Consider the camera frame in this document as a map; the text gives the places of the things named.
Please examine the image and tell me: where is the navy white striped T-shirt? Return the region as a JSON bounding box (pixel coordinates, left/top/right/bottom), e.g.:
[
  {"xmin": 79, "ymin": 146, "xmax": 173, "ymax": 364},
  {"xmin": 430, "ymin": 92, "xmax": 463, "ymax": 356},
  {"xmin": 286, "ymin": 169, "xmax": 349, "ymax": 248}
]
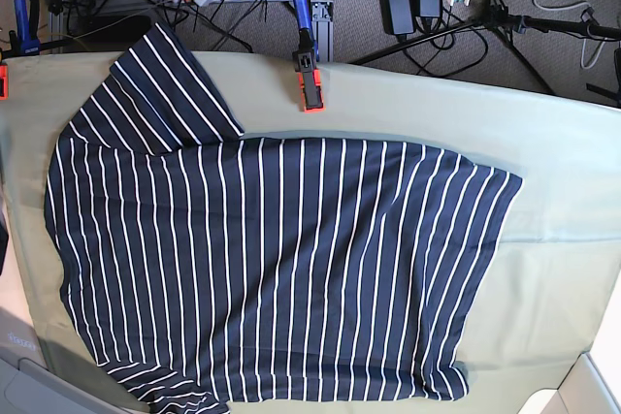
[{"xmin": 44, "ymin": 24, "xmax": 522, "ymax": 413}]

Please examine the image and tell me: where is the orange black centre clamp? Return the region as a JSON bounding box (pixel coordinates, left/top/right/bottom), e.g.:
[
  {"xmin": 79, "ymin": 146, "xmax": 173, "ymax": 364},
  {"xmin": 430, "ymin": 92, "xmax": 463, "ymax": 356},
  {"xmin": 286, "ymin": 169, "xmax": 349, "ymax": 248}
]
[{"xmin": 294, "ymin": 50, "xmax": 324, "ymax": 112}]

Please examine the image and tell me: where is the black tripod stand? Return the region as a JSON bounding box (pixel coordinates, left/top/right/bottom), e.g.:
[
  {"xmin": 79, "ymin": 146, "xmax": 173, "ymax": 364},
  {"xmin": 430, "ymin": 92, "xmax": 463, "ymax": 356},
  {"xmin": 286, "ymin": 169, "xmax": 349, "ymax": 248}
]
[{"xmin": 352, "ymin": 0, "xmax": 620, "ymax": 95}]

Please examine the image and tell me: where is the light green table cloth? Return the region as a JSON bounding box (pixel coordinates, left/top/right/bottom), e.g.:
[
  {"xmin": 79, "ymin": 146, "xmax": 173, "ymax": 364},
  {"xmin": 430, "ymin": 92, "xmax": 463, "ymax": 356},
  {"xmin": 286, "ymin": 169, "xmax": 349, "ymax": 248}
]
[{"xmin": 1, "ymin": 52, "xmax": 620, "ymax": 413}]

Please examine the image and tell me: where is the blue black clamp left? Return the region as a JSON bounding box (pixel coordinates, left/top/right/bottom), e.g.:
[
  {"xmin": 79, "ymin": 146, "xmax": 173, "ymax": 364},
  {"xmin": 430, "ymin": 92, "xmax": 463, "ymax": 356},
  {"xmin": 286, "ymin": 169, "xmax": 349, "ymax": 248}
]
[{"xmin": 9, "ymin": 0, "xmax": 41, "ymax": 56}]

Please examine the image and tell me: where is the orange clamp left edge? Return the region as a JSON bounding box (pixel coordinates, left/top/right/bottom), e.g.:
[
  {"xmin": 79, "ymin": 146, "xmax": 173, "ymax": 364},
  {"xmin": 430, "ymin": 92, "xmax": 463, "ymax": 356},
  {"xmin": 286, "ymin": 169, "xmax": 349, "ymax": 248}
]
[{"xmin": 0, "ymin": 63, "xmax": 9, "ymax": 101}]

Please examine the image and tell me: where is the blue clamp handle centre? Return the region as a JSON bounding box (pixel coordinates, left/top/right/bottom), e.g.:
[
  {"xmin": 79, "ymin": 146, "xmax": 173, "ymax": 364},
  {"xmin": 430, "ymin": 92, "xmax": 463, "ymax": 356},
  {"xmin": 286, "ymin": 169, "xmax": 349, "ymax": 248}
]
[{"xmin": 293, "ymin": 0, "xmax": 317, "ymax": 50}]

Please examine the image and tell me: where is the aluminium frame post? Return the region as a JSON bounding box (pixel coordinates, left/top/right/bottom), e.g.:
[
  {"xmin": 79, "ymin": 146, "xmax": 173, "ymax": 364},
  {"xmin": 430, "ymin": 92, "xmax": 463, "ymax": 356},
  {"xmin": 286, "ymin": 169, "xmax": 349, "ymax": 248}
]
[{"xmin": 310, "ymin": 0, "xmax": 335, "ymax": 62}]

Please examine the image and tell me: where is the grey white cable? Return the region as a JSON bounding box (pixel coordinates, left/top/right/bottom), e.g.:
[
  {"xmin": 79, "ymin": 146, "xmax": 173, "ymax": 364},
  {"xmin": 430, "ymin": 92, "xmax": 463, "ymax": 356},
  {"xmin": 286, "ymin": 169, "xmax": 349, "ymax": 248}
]
[{"xmin": 532, "ymin": 0, "xmax": 613, "ymax": 70}]

